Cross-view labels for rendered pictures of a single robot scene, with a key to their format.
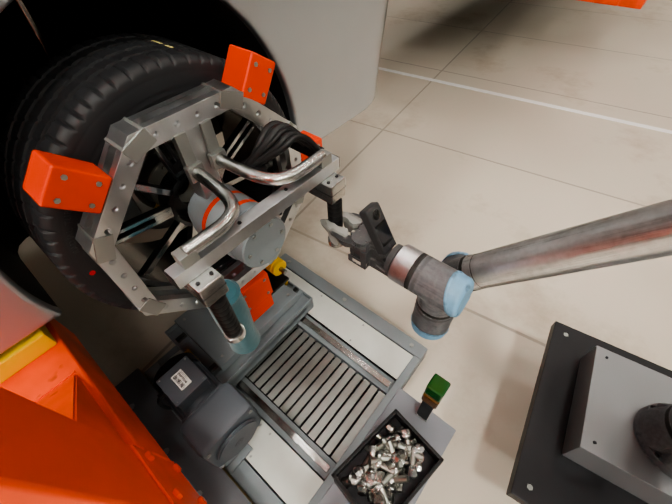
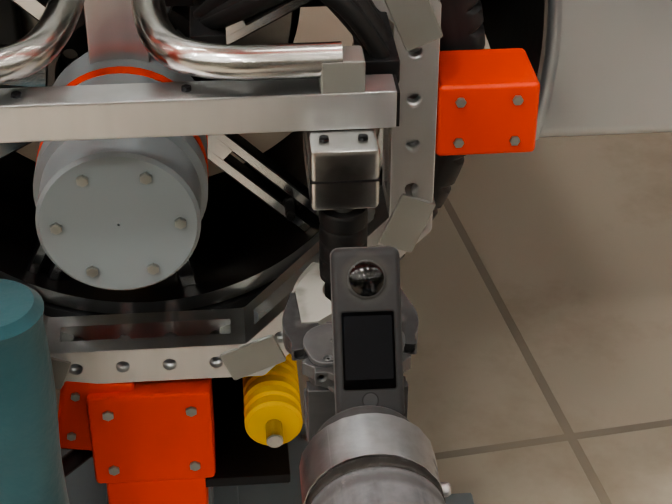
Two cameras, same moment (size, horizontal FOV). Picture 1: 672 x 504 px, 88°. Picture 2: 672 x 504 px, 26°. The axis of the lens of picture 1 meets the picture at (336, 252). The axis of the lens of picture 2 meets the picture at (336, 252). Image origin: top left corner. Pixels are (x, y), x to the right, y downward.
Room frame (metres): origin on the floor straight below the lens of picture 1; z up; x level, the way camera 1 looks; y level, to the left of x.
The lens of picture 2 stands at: (-0.06, -0.62, 1.45)
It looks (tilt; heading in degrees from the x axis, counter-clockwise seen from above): 33 degrees down; 43
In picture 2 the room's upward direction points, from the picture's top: straight up
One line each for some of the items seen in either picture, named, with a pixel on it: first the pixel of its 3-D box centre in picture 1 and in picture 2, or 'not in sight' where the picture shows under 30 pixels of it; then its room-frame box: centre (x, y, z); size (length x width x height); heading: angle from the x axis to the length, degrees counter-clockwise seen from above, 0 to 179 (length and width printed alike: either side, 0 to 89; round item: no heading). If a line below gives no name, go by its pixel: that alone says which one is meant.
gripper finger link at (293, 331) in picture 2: (348, 237); (315, 332); (0.55, -0.03, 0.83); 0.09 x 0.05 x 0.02; 56
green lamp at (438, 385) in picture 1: (437, 387); not in sight; (0.26, -0.21, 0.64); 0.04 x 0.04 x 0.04; 48
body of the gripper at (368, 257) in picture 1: (375, 250); (358, 410); (0.53, -0.09, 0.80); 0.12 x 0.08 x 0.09; 48
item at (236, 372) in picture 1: (242, 318); not in sight; (0.75, 0.41, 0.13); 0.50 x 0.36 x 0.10; 138
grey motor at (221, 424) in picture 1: (203, 400); not in sight; (0.38, 0.46, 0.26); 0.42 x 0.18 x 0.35; 48
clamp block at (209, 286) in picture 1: (199, 278); not in sight; (0.38, 0.25, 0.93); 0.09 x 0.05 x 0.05; 48
